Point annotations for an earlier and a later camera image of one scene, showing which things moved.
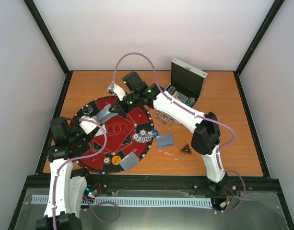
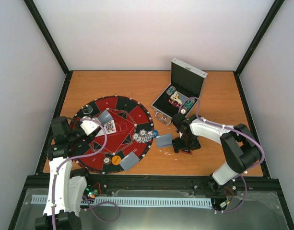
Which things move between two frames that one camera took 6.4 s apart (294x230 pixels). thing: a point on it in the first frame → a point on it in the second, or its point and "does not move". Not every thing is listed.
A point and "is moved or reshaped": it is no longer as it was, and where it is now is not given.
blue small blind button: (155, 132) does not move
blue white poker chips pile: (143, 136) does not move
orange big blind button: (116, 160) does not move
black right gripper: (119, 110) → (178, 145)
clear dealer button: (87, 109) does not move
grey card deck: (105, 114) is moved or reshaped
